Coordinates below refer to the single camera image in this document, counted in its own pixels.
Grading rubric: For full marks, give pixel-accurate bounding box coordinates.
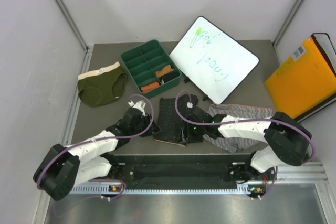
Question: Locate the orange clipboard folder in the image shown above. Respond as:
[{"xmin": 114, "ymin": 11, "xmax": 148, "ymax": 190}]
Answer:
[{"xmin": 264, "ymin": 33, "xmax": 335, "ymax": 122}]

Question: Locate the green compartment tray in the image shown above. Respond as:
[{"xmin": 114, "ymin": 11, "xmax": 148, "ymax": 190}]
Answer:
[{"xmin": 121, "ymin": 39, "xmax": 182, "ymax": 99}]

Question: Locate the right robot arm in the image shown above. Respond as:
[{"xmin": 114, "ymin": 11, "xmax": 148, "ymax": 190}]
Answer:
[{"xmin": 178, "ymin": 106, "xmax": 311, "ymax": 180}]

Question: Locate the white whiteboard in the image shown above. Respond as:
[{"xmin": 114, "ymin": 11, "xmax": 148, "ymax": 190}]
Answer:
[{"xmin": 170, "ymin": 16, "xmax": 259, "ymax": 104}]

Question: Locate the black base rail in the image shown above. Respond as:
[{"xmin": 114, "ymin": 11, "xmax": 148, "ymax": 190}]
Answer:
[{"xmin": 104, "ymin": 153, "xmax": 279, "ymax": 190}]

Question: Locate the orange rolled cloth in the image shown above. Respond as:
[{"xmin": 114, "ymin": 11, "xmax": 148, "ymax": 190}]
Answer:
[
  {"xmin": 140, "ymin": 81, "xmax": 160, "ymax": 93},
  {"xmin": 155, "ymin": 65, "xmax": 174, "ymax": 78}
]

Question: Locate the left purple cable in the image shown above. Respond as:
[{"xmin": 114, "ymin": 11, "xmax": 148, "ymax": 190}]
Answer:
[{"xmin": 36, "ymin": 94, "xmax": 154, "ymax": 190}]

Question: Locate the orange rolled cloth back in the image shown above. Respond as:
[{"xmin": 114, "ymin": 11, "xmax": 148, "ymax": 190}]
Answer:
[{"xmin": 155, "ymin": 65, "xmax": 174, "ymax": 78}]

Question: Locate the grey striped underwear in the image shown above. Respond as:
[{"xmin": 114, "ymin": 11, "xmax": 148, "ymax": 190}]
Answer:
[{"xmin": 203, "ymin": 104, "xmax": 273, "ymax": 153}]

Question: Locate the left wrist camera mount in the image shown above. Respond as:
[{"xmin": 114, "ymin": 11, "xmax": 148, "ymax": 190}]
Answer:
[{"xmin": 128, "ymin": 100, "xmax": 146, "ymax": 116}]

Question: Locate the olive green underwear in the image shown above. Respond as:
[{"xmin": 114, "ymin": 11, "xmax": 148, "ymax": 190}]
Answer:
[{"xmin": 77, "ymin": 62, "xmax": 128, "ymax": 107}]

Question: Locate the orange rolled cloth front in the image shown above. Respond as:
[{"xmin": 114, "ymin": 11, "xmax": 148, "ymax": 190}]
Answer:
[{"xmin": 140, "ymin": 81, "xmax": 160, "ymax": 93}]

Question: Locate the black rolled cloth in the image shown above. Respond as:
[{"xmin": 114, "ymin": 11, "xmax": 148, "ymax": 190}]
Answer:
[{"xmin": 160, "ymin": 72, "xmax": 180, "ymax": 84}]

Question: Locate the black dotted underwear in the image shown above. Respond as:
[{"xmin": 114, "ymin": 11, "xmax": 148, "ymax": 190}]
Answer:
[{"xmin": 154, "ymin": 98, "xmax": 203, "ymax": 146}]

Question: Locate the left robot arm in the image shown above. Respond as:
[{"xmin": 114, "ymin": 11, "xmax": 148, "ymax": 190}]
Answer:
[{"xmin": 33, "ymin": 108, "xmax": 161, "ymax": 201}]

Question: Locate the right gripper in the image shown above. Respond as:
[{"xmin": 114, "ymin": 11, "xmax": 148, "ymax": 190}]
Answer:
[{"xmin": 179, "ymin": 119, "xmax": 206, "ymax": 144}]

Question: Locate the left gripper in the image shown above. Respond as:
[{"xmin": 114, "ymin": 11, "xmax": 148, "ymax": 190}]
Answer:
[{"xmin": 130, "ymin": 112, "xmax": 161, "ymax": 137}]

